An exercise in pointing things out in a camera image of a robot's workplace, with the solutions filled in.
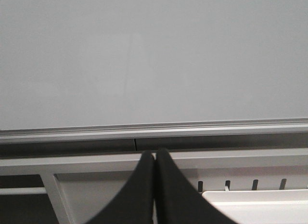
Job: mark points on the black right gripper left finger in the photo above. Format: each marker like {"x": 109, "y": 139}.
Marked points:
{"x": 134, "y": 203}

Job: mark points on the white whiteboard with aluminium frame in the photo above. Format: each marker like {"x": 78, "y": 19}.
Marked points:
{"x": 113, "y": 69}

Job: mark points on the white metal shelving frame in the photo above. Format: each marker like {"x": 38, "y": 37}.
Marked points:
{"x": 72, "y": 190}

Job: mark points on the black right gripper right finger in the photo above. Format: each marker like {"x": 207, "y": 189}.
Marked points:
{"x": 177, "y": 201}

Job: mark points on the white plastic tray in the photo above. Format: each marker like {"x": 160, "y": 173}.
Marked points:
{"x": 262, "y": 206}

